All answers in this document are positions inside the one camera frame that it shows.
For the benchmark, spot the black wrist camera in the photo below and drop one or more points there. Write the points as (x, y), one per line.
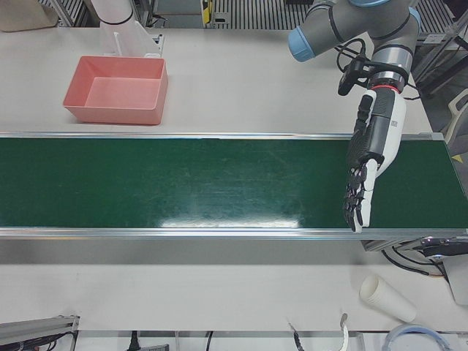
(347, 78)

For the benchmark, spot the grey slatted rack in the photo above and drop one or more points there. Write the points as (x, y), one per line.
(256, 14)

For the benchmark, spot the grey office chair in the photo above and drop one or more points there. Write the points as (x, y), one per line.
(457, 113)

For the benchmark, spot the white paper cup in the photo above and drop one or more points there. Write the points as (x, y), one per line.
(387, 298)

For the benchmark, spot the white column stand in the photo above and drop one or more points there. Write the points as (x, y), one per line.
(113, 22)

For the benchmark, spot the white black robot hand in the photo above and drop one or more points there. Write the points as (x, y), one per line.
(391, 120)

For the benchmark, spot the yellow black post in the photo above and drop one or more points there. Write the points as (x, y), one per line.
(207, 11)

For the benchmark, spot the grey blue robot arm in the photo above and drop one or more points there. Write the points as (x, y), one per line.
(351, 25)

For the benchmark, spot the white curved plastic strip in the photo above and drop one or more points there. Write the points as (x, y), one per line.
(344, 332)

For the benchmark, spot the black power plug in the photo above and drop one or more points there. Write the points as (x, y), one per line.
(134, 342)

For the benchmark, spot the aluminium profile bar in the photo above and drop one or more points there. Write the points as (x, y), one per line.
(36, 327)

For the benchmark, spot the green conveyor belt aluminium frame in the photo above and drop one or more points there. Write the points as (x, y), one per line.
(183, 183)

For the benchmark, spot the grey conveyor motor unit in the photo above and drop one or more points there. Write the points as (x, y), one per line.
(457, 278)

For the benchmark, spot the pink plastic box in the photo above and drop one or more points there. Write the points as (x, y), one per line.
(113, 113)

